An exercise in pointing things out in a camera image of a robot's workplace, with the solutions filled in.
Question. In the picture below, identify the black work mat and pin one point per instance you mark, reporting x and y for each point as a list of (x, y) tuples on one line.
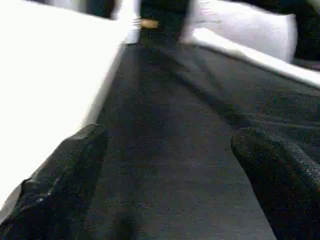
[(170, 140)]

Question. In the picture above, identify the white plastic bag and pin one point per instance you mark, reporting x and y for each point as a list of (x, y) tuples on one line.
[(245, 25)]

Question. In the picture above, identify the white plastic table top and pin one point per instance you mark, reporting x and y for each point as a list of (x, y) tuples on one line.
[(45, 75)]

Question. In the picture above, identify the small brown block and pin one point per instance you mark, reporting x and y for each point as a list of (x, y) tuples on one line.
[(149, 23)]

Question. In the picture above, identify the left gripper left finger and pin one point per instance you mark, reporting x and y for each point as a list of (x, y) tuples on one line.
[(55, 190)]

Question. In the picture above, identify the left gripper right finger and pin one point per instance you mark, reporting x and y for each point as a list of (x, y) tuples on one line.
[(285, 180)]

